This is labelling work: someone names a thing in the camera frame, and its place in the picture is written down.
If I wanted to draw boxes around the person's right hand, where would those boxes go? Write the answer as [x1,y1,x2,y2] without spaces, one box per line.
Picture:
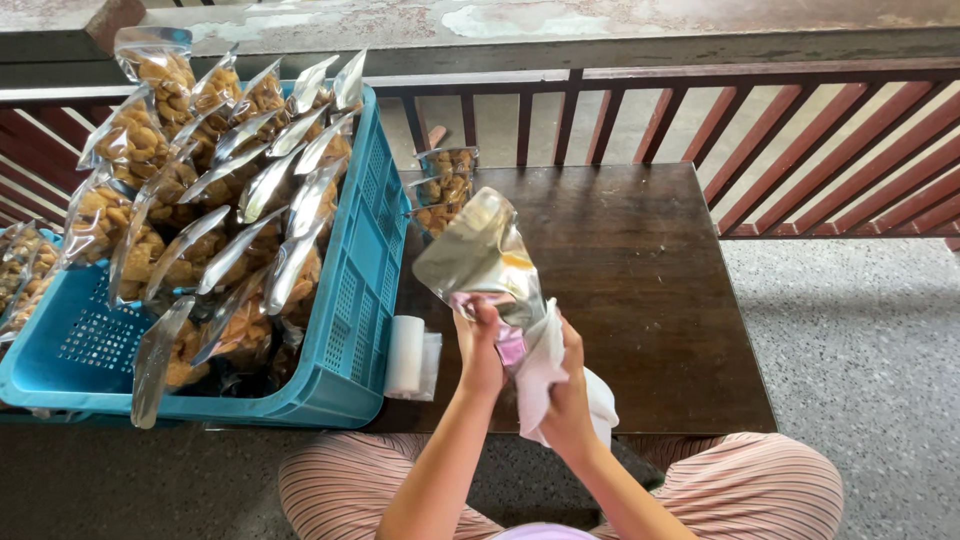
[538,315,601,459]

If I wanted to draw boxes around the person's left hand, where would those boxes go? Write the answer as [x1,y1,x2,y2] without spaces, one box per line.
[453,294,513,400]

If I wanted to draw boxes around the white cloth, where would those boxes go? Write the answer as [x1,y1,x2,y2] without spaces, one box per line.
[513,297,621,450]

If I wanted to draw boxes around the silver foil snack bag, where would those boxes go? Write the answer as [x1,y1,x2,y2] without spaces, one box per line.
[411,186,549,366]

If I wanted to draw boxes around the white tissue roll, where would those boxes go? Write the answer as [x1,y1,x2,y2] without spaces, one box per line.
[383,315,444,402]

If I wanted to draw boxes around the dark wooden table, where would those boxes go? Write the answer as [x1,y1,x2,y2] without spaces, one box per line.
[206,162,779,436]

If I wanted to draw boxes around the lilac shirt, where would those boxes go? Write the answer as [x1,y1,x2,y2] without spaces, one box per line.
[491,522,601,540]

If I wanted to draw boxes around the blue plastic crate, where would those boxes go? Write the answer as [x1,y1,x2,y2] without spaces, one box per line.
[0,82,412,430]

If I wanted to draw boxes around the clear snack bag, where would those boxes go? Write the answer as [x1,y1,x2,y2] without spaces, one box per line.
[405,174,475,207]
[405,202,468,240]
[414,145,480,178]

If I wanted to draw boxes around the striped pink trousers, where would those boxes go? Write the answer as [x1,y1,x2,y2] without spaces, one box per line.
[278,431,845,540]

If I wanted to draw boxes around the pile of clear snack bags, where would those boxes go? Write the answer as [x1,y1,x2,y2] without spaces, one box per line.
[58,26,369,430]

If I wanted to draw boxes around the red wooden railing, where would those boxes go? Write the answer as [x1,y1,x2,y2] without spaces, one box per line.
[0,57,960,253]

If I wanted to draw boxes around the heap of snack bags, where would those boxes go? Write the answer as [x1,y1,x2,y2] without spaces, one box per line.
[0,219,63,346]

